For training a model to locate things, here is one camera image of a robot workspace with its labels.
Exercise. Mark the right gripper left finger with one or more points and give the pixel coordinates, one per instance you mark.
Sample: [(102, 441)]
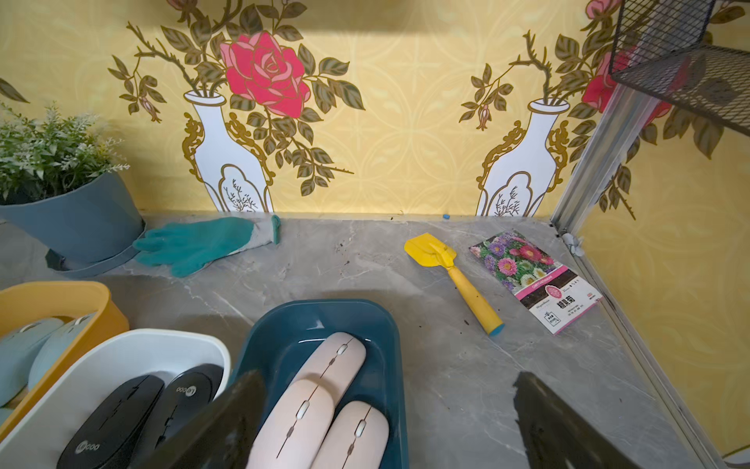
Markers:
[(221, 435)]

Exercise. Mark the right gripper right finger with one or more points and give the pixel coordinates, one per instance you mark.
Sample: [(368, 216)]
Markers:
[(555, 435)]

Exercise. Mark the black mouse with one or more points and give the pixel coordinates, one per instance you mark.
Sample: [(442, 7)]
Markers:
[(182, 399), (108, 437)]

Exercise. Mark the pink mouse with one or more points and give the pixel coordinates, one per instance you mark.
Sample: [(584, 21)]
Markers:
[(295, 429), (356, 439), (334, 364)]

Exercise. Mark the light blue mouse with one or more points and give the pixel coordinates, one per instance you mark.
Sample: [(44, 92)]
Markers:
[(19, 349), (55, 346)]

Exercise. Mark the teal storage box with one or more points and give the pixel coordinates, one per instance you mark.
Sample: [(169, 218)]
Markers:
[(283, 339)]

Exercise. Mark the white storage box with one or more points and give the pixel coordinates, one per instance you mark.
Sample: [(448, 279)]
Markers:
[(41, 436)]

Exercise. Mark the yellow storage box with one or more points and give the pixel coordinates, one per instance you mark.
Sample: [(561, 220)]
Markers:
[(30, 302)]

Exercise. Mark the flower seed packet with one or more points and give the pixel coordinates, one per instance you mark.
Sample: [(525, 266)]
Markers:
[(553, 293)]

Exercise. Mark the green rubber glove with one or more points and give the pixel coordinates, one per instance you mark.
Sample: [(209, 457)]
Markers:
[(188, 248)]

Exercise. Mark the potted green plant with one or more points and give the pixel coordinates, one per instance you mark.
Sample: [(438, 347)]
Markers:
[(61, 184)]

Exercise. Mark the black wire mesh basket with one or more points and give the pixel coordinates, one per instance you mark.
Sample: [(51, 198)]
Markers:
[(664, 49)]

